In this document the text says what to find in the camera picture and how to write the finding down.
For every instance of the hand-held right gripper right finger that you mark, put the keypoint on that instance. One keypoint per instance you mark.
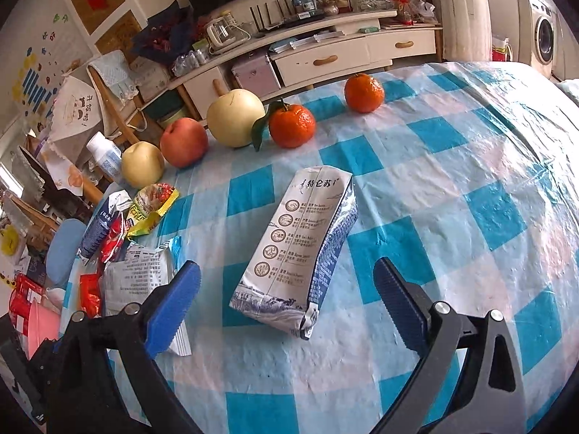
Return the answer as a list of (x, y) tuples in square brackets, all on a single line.
[(400, 303)]

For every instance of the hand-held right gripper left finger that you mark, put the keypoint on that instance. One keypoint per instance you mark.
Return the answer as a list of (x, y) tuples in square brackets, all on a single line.
[(174, 307)]

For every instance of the yellow snack packet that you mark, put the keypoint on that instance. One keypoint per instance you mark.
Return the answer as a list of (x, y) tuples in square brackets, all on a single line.
[(149, 208)]

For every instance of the white and blue milk carton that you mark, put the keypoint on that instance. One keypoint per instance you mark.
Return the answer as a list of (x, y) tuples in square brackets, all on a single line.
[(289, 244)]

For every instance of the white printed packet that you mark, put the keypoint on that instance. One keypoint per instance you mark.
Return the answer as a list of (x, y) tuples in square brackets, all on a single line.
[(135, 275)]

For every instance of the pink plastic basin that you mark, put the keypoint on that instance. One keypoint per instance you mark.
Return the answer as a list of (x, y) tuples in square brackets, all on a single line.
[(43, 325)]

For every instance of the red box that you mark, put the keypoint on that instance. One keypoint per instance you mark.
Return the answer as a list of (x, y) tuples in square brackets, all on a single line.
[(25, 298)]

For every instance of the dark red wrapper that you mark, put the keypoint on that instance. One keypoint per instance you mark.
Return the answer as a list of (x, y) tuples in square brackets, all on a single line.
[(113, 237)]

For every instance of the blue white snack packet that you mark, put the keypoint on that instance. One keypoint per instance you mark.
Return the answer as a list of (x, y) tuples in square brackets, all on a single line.
[(96, 233)]

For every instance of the blue checkered tablecloth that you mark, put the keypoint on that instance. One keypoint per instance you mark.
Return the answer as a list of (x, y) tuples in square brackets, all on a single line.
[(452, 190)]

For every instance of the blue round stool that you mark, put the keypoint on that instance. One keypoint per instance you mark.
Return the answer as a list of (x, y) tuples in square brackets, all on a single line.
[(65, 246)]

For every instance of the small yellow pear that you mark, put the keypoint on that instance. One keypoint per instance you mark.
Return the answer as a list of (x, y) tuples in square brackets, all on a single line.
[(142, 165)]

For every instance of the red apple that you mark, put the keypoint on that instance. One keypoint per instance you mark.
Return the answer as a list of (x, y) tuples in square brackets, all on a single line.
[(184, 142)]

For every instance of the white plastic bottle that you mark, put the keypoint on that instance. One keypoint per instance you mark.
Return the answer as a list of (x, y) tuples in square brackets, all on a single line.
[(106, 156)]

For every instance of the white cloth with orange print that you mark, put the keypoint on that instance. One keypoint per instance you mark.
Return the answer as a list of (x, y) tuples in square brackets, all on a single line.
[(68, 176)]

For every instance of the green bucket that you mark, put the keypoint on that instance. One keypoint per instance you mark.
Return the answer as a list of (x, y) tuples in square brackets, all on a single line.
[(169, 110)]

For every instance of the large yellow pear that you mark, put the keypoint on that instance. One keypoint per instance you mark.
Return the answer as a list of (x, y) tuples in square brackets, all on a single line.
[(235, 117)]

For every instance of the tangerine with green leaf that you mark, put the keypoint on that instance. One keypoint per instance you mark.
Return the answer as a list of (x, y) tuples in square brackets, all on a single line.
[(291, 126)]

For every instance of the wooden chair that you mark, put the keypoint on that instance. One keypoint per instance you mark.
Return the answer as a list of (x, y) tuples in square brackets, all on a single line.
[(113, 104)]

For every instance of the orange tangerine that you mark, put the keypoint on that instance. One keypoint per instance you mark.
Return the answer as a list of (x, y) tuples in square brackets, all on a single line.
[(364, 92)]

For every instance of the white cartoon print cloth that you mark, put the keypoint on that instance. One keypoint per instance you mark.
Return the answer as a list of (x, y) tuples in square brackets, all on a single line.
[(74, 113)]

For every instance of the cardboard box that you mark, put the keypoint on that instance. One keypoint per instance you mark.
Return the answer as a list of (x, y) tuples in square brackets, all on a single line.
[(149, 77)]

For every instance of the silver metal case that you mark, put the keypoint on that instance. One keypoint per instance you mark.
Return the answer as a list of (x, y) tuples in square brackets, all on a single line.
[(255, 74)]

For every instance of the white cabinet with drawers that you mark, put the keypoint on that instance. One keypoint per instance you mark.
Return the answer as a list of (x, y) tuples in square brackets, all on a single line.
[(298, 65)]

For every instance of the dark blue flower bouquet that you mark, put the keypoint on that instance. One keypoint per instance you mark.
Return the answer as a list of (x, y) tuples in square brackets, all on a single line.
[(165, 31)]

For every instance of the glass kettle with white base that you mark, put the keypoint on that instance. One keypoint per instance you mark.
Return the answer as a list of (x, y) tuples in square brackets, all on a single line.
[(226, 31)]

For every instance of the white curtain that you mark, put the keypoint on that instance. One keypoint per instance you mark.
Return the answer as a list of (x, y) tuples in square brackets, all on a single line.
[(461, 13)]

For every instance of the red snack bag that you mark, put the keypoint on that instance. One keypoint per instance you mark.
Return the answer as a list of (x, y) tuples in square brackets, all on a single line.
[(400, 4)]

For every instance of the white washing machine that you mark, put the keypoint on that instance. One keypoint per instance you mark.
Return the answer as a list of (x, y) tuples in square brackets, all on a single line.
[(543, 36)]

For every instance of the clear water bottle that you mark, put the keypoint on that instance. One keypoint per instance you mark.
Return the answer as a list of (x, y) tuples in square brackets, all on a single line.
[(304, 0), (295, 2)]

